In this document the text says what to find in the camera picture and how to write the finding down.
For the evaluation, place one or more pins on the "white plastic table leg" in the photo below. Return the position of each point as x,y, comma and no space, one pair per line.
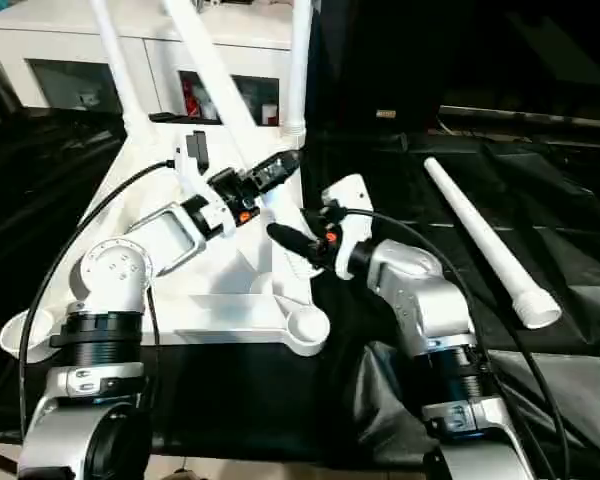
297,75
484,235
204,60
120,65

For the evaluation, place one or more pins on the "white plastic table top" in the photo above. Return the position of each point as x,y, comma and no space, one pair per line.
230,320

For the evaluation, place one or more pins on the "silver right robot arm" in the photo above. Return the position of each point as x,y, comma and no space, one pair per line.
415,300

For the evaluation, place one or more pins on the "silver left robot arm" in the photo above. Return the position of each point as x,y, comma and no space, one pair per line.
115,265

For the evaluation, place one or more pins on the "small white cup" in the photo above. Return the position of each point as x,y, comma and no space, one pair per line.
267,114

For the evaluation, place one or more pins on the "red bottle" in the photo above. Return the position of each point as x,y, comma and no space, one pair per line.
192,97

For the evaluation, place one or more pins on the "small gold label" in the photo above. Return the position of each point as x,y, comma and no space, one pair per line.
386,114

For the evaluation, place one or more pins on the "black work mat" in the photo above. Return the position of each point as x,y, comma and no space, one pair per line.
255,400

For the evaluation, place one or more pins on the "white glass-door cabinet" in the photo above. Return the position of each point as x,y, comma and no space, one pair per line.
55,40

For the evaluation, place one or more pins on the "black cabinet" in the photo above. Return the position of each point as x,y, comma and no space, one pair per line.
480,50

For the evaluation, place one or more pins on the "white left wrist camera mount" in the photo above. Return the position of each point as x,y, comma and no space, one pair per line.
182,165

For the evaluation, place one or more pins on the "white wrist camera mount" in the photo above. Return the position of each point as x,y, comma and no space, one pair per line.
182,165
352,192

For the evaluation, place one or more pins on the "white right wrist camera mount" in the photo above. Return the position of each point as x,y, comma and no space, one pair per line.
352,192

